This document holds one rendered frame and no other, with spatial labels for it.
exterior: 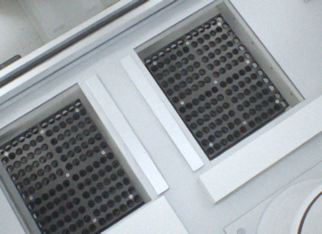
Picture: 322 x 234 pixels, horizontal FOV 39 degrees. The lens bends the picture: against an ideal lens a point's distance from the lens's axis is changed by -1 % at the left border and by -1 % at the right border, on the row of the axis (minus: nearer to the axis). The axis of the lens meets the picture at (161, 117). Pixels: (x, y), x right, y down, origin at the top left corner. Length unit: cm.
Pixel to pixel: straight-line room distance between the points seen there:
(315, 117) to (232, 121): 15
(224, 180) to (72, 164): 27
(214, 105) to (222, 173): 16
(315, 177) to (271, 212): 10
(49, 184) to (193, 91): 31
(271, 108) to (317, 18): 18
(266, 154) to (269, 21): 25
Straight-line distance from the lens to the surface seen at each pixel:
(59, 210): 82
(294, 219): 60
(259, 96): 89
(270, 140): 75
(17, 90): 80
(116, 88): 80
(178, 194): 76
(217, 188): 73
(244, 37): 94
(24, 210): 90
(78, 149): 86
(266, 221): 74
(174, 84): 84
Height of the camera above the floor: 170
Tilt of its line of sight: 75 degrees down
